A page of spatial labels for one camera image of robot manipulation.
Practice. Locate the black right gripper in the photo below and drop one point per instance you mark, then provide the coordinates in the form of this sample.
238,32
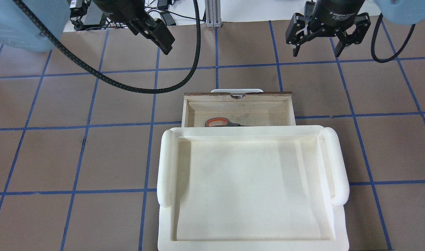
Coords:
333,13

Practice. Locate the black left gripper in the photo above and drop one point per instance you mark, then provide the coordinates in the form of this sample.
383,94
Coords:
114,7

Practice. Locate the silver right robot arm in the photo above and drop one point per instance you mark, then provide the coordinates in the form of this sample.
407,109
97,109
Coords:
401,12

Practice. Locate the white drawer handle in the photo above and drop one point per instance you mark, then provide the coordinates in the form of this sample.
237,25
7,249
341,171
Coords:
237,91

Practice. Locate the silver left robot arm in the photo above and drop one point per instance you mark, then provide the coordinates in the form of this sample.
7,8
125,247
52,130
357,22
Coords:
18,31

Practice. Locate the brown wooden drawer box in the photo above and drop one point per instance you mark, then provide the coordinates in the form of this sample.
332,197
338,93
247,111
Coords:
248,108

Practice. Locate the aluminium frame post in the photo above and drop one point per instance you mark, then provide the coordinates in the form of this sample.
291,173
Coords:
213,13

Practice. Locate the white foam tray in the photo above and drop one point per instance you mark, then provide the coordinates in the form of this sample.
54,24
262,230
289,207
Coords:
252,189

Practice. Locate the black power adapter brick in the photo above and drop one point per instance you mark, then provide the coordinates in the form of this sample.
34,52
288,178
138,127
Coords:
94,17

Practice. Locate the orange grey handled scissors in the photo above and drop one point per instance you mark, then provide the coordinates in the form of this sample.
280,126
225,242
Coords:
221,122

